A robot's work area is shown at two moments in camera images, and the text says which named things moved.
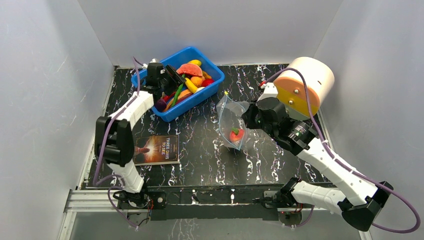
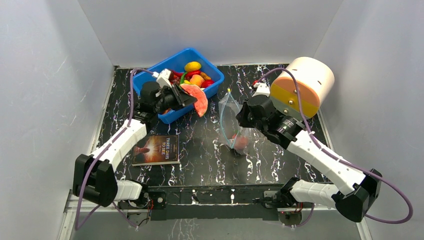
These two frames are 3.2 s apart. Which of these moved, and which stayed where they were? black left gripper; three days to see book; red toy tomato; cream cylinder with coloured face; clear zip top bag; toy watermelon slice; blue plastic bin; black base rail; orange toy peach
Moved: toy watermelon slice; black left gripper; clear zip top bag
Stayed: blue plastic bin; red toy tomato; black base rail; three days to see book; cream cylinder with coloured face; orange toy peach
